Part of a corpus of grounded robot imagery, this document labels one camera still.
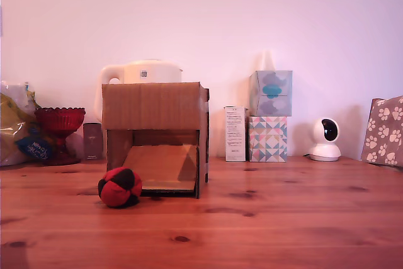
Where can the beige paw print bag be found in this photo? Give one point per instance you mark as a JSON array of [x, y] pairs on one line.
[[384, 130]]

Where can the plastic bag of paper towels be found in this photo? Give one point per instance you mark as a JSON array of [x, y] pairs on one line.
[[14, 117]]

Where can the small dark grey box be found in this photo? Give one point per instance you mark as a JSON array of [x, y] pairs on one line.
[[93, 141]]

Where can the red and black footbag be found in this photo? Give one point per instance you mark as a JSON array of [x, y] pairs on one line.
[[118, 191]]

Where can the geometric pattern tissue box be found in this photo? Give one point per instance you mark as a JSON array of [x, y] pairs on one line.
[[267, 138]]

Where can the white electric kettle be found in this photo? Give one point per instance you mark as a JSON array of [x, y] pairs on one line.
[[151, 72]]

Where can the narrow white printed box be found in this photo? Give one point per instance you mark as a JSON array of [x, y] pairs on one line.
[[235, 133]]

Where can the red glass footed bowl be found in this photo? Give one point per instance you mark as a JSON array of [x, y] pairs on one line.
[[60, 121]]

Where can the grey cloud print tissue box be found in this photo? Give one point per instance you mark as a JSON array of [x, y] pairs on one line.
[[271, 92]]

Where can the small white round camera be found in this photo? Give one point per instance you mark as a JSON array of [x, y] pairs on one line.
[[325, 143]]

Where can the cardboard dice tower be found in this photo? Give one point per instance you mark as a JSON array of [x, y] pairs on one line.
[[151, 108]]

